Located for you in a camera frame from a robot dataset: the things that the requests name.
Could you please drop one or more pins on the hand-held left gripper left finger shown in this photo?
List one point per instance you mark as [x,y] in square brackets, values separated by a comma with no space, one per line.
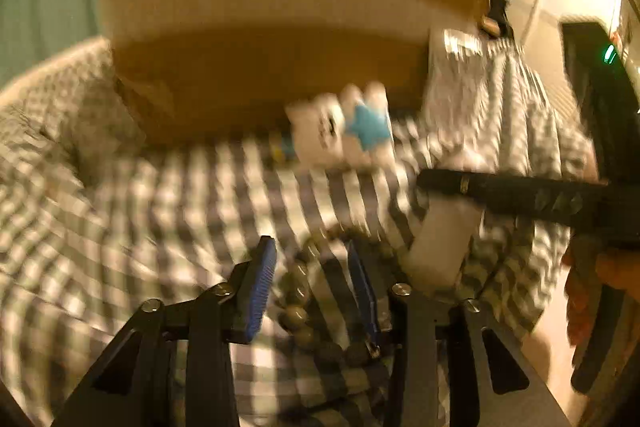
[260,292]

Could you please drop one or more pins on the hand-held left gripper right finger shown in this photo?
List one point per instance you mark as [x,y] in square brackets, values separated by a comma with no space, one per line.
[365,297]

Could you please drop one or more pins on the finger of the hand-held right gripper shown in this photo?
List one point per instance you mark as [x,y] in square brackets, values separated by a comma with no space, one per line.
[500,189]

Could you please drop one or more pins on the white small box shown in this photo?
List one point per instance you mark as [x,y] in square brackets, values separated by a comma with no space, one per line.
[445,242]

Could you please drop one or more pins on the cardboard box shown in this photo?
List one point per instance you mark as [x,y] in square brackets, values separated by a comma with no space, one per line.
[250,57]

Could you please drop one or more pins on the person's right hand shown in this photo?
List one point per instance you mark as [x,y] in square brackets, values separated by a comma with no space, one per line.
[582,307]

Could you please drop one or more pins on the grey checked blanket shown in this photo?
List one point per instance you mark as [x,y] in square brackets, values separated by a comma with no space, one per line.
[125,207]

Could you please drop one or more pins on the white plush toy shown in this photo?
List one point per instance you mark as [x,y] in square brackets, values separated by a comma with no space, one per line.
[320,132]

